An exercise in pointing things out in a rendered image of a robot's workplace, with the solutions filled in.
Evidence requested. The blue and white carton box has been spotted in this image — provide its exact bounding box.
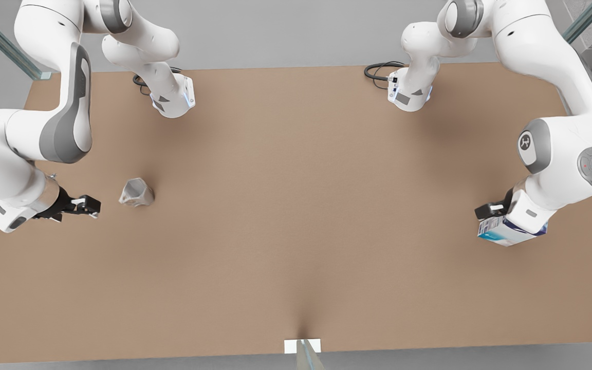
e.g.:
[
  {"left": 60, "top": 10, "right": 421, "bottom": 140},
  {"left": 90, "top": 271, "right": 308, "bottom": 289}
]
[{"left": 477, "top": 215, "right": 549, "bottom": 248}]

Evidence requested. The grey crumpled paper cup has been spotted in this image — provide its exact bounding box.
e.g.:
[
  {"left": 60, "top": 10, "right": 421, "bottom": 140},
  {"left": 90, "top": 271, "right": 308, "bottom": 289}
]
[{"left": 119, "top": 178, "right": 155, "bottom": 208}]

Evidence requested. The black cable loop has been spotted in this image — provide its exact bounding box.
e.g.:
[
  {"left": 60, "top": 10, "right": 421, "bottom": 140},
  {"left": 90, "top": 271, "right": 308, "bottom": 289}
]
[
  {"left": 363, "top": 61, "right": 408, "bottom": 91},
  {"left": 132, "top": 67, "right": 183, "bottom": 97}
]

